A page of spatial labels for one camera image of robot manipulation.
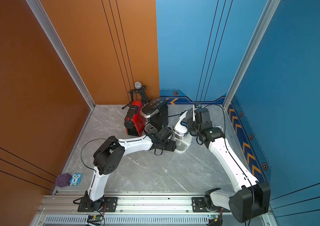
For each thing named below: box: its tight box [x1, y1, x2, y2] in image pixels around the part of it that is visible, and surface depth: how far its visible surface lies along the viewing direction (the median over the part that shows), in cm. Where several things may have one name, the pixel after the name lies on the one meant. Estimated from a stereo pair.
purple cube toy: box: [55, 173, 73, 188], surface depth 79 cm
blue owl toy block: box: [69, 172, 83, 187], surface depth 82 cm
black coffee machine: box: [140, 97, 169, 134], surface depth 91 cm
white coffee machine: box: [171, 110, 195, 155], surface depth 84 cm
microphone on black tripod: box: [121, 81, 150, 110], surface depth 105 cm
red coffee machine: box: [123, 100, 147, 137], surface depth 93 cm
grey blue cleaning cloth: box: [180, 117, 189, 129], surface depth 79 cm
